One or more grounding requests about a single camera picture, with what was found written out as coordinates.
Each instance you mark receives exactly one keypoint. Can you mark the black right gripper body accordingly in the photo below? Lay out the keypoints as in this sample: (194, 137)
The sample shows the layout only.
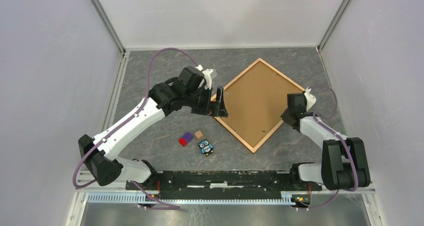
(285, 116)

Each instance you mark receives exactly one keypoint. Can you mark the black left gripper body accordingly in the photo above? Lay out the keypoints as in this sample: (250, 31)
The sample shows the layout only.
(199, 100)

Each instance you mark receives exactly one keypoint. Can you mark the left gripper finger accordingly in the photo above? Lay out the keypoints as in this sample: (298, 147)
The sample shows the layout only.
(210, 108)
(220, 109)

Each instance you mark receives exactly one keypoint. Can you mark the wooden picture frame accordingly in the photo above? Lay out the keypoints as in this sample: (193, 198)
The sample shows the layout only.
(238, 135)

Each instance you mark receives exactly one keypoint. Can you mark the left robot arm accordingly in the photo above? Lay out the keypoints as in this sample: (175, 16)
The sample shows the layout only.
(100, 153)

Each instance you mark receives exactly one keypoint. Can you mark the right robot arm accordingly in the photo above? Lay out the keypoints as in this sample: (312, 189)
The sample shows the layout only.
(344, 164)

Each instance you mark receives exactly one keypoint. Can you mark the small tan wooden cube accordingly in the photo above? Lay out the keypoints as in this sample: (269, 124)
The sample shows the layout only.
(199, 135)

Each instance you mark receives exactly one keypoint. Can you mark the red and purple block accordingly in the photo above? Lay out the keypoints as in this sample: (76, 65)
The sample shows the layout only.
(185, 139)

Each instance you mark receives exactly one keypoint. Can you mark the blue owl figure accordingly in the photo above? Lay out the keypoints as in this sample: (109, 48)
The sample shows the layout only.
(206, 147)

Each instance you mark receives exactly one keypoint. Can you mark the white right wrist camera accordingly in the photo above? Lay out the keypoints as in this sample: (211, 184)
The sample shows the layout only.
(310, 98)

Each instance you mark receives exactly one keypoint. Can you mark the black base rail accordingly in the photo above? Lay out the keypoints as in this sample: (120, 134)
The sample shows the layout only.
(265, 184)

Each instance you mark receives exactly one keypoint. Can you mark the white toothed cable tray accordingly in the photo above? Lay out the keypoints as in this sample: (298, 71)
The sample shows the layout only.
(141, 198)

